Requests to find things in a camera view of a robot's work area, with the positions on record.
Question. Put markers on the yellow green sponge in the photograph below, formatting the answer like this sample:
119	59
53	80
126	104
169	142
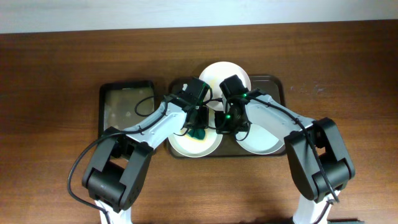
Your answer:
198	134

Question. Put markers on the pale green plate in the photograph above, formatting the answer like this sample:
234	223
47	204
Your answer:
259	141

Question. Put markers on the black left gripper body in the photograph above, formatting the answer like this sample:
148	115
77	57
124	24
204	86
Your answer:
203	121

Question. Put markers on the pink plate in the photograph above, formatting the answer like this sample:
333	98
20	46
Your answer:
215	73

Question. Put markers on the cream white plate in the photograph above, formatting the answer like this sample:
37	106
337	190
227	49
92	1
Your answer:
182	145

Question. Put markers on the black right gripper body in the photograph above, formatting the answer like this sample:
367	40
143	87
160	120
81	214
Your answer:
227	124

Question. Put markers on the small black water tray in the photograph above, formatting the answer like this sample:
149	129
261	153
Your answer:
124	104

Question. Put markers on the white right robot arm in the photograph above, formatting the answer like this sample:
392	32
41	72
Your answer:
319	161

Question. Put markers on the large brown serving tray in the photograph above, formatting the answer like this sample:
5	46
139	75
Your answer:
228	146

